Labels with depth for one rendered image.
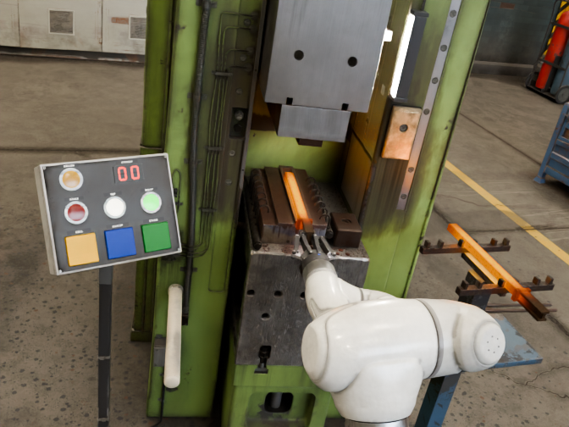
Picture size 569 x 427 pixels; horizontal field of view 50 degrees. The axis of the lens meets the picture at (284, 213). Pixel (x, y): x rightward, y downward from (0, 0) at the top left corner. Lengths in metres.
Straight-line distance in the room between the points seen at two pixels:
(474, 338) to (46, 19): 6.27
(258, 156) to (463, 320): 1.43
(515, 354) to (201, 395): 1.18
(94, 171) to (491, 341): 1.07
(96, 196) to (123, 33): 5.39
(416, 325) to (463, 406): 1.99
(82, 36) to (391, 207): 5.30
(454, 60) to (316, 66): 0.48
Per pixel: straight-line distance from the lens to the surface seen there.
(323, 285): 1.54
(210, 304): 2.19
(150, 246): 1.68
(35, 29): 6.93
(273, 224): 1.87
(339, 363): 0.93
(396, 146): 1.97
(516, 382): 3.21
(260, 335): 2.03
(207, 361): 2.36
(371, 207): 2.07
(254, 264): 1.87
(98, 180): 1.65
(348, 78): 1.73
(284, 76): 1.69
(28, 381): 2.75
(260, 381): 2.18
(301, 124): 1.74
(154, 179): 1.70
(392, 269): 2.24
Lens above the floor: 1.88
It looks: 27 degrees down
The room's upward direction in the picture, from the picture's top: 10 degrees clockwise
